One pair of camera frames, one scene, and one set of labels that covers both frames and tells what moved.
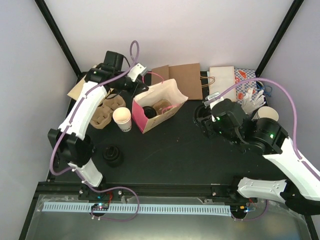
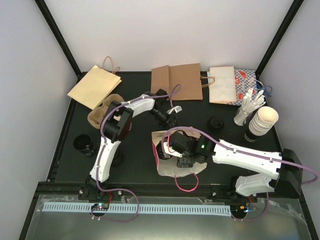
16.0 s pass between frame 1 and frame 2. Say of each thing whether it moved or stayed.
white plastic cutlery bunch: stayed
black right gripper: moved
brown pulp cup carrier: stayed
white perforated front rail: stayed
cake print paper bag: moved
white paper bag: stayed
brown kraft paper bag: stayed
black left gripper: moved
